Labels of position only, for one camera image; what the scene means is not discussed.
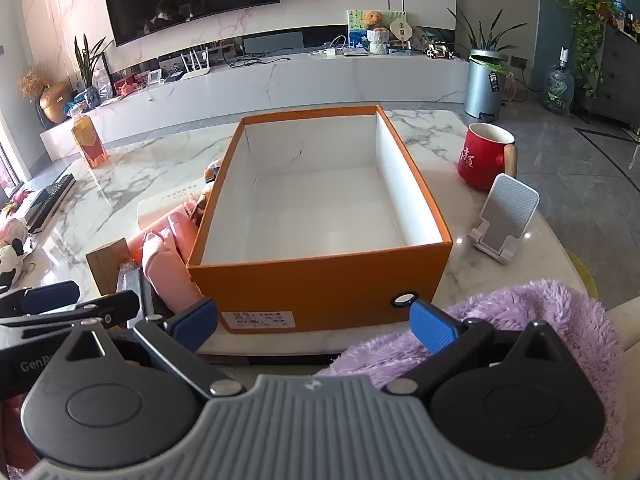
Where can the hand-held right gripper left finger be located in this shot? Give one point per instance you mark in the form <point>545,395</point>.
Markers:
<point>192,317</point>

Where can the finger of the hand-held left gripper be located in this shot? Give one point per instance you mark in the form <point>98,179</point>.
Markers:
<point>107,306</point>
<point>50,296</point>

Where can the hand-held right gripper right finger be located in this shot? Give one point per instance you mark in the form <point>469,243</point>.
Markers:
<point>432,327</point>

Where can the dark box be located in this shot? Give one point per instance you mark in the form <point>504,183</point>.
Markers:
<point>131,287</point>

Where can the wooden block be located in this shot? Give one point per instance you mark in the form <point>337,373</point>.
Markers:
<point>107,265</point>

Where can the orange cardboard box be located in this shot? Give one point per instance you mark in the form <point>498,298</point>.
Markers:
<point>320,200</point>

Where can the pink water bottle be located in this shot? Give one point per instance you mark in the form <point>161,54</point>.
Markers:
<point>165,270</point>

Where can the black and white plush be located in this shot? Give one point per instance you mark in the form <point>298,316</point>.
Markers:
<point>12,255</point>

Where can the purple fleece robe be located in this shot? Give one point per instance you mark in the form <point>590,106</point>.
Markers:
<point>525,310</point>

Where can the black keyboard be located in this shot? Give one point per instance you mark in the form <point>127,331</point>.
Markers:
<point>50,200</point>

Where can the brown plush toy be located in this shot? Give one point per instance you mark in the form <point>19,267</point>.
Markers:
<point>200,207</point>

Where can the white phone stand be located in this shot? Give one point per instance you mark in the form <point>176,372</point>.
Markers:
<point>507,210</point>

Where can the white and blue plush toy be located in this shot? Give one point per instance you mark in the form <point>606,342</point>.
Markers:
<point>212,172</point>

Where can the orange drink carton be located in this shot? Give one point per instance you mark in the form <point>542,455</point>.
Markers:
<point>89,142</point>

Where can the yellow round rug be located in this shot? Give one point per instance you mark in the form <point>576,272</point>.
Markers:
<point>582,272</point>

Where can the red paper cup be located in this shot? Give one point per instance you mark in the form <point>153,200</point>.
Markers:
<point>482,157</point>

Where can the bronze round vase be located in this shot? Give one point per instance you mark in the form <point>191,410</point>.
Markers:
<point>56,102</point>

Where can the snake plant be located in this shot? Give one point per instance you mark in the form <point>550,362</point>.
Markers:
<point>90,62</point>

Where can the white router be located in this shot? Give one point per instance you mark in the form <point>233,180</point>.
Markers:
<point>195,67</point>

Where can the white marble media console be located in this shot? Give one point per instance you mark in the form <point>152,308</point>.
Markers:
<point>300,85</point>

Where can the clear water jug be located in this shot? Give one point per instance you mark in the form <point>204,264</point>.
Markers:
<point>559,87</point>

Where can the cow figurines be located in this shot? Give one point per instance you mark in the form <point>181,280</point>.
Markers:
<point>440,51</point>

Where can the silver laptop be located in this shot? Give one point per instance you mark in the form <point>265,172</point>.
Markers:
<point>355,51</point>

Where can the white ruffled pot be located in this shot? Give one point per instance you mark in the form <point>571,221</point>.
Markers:
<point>378,42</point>

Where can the white charger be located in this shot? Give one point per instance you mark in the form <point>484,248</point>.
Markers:
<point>327,53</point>

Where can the white fan-shaped ornament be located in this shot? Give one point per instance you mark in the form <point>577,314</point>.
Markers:
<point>402,31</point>

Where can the long-leaf green plant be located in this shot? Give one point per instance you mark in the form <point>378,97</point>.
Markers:
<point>482,30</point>

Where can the green landscape painting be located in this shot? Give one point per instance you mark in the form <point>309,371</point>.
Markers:
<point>355,30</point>

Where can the brown teddy bear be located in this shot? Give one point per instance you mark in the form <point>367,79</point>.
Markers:
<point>373,20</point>

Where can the grey drawer cabinet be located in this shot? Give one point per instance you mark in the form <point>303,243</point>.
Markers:
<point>617,70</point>

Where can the trailing pothos plant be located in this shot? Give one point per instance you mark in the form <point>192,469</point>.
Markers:
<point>590,20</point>

